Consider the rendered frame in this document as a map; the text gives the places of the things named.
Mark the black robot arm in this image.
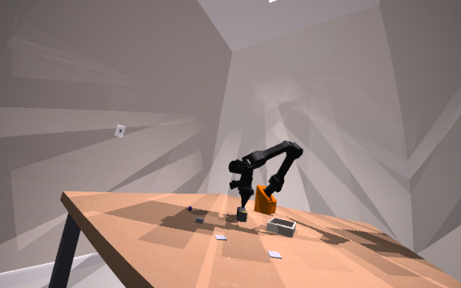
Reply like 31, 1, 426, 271
229, 140, 303, 197

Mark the white shallow rectangular tray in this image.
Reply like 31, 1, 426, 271
267, 218, 296, 238

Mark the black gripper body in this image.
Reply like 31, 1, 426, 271
238, 175, 255, 195

